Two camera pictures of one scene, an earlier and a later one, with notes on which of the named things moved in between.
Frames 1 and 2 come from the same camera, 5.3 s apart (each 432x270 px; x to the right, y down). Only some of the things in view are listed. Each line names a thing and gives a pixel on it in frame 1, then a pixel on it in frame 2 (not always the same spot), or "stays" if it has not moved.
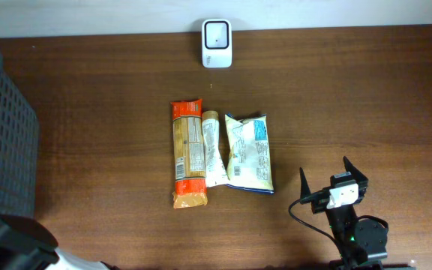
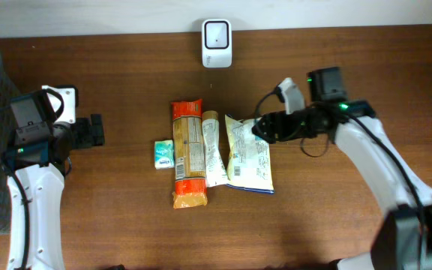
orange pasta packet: x=190 y=188 stays
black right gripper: x=358 y=176 → x=277 y=127
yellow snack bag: x=249 y=163 stays
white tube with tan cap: x=216 y=172 stays
